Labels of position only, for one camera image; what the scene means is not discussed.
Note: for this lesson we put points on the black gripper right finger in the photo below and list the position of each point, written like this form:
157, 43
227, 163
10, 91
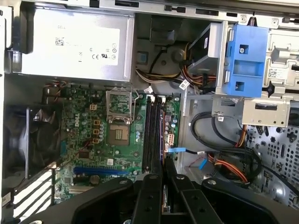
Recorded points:
187, 203

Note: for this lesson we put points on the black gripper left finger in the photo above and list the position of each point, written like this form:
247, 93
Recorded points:
147, 200

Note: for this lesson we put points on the dark RAM stick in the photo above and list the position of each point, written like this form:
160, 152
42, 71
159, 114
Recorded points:
165, 198

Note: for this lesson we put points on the blue expansion slot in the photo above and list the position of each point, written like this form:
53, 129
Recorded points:
100, 171

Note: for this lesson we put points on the CPU socket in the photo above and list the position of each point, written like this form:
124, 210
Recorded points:
119, 135

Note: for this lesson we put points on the black PC case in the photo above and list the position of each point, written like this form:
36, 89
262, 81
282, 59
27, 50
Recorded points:
194, 105

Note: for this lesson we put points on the metal socket cover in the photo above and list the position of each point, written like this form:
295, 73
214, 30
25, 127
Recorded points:
108, 105

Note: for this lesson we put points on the grey perforated disk bay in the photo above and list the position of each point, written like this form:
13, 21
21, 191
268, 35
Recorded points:
280, 149

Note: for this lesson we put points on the green motherboard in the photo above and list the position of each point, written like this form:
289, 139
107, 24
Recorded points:
77, 116

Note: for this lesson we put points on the silver metal drive cage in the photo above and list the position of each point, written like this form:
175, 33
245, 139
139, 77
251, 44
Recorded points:
266, 116

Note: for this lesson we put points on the black case fan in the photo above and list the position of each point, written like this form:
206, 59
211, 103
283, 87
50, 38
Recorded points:
35, 142

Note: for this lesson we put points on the round internal speaker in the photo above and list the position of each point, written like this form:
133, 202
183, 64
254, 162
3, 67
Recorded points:
179, 54

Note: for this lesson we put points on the grey power supply unit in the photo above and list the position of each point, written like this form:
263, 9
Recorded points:
70, 46

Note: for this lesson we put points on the blue plastic drive bracket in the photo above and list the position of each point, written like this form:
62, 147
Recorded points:
247, 67

